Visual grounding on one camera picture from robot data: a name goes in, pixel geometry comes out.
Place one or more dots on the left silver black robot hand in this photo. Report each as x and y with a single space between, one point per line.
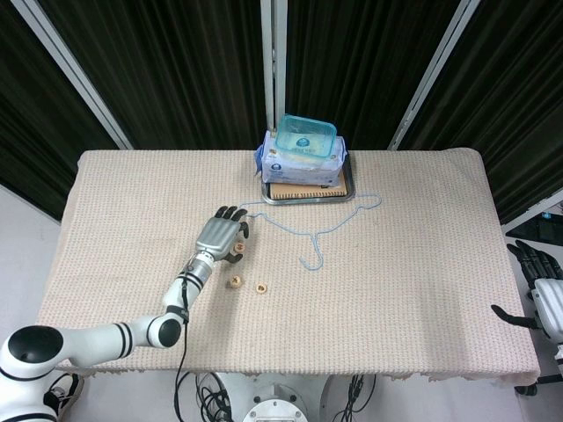
215 235

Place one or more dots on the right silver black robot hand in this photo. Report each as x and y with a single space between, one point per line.
550 303

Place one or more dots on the wooden chess piece red character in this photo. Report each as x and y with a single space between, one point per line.
239 247

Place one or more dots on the wooden chess piece red cross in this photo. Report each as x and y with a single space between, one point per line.
229 284

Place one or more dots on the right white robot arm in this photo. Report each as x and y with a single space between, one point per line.
560 354

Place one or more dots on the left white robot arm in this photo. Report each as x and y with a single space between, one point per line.
101 336

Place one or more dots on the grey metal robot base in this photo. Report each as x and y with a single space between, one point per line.
275 400

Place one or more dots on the beige woven tablecloth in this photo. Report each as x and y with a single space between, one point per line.
396 285

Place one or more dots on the dark device with blue label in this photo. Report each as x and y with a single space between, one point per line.
550 228

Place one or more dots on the metal tray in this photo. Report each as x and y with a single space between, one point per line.
308 202

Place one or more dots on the brown spiral notebook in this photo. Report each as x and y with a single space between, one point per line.
303 191

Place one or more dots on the white blue wet wipes pack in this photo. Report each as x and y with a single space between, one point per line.
299 173

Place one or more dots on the teal clear plastic container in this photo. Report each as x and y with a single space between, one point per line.
303 140

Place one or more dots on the black pleated curtain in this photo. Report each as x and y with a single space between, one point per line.
176 74
519 110
352 66
26 110

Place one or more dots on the white black sneaker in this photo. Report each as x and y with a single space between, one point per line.
70 391

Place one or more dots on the aluminium frame rail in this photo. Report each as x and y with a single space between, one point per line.
519 220

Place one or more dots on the aluminium frame post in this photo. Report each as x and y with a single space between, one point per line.
433 74
272 66
78 74

